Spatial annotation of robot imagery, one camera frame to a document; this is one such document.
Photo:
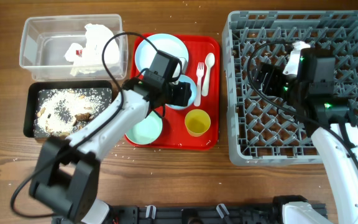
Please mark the yellow plastic cup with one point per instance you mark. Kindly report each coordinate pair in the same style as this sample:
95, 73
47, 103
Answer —
197, 122

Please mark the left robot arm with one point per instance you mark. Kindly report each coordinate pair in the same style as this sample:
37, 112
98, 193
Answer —
67, 171

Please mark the mint green bowl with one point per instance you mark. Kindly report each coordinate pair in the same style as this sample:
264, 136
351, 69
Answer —
146, 131

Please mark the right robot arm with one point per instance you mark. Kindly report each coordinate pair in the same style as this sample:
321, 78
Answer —
328, 120

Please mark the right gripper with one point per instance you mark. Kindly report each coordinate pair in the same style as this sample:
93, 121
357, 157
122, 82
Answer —
268, 73

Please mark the clear plastic bin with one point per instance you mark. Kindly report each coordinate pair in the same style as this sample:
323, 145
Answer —
45, 41

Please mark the light blue bowl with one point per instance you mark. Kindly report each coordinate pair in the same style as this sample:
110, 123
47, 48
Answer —
186, 79

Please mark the black plastic tray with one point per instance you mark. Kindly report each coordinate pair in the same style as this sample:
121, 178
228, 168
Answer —
28, 129

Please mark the white plastic fork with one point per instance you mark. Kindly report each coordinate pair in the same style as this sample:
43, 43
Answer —
199, 74

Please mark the light blue plate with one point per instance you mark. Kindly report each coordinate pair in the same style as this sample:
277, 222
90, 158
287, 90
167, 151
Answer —
148, 53

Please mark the white paper napkin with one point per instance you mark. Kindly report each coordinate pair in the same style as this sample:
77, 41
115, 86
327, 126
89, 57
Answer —
87, 60

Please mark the red serving tray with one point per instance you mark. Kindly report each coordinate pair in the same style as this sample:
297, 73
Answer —
194, 48

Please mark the food scraps and rice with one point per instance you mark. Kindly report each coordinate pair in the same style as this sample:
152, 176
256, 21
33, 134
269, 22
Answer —
60, 112

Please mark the grey dishwasher rack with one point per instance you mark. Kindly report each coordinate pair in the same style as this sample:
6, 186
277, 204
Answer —
258, 133

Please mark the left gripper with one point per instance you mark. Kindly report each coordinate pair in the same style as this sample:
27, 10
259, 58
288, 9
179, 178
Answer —
184, 94

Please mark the white plastic spoon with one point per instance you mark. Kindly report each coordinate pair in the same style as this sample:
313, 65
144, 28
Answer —
209, 62

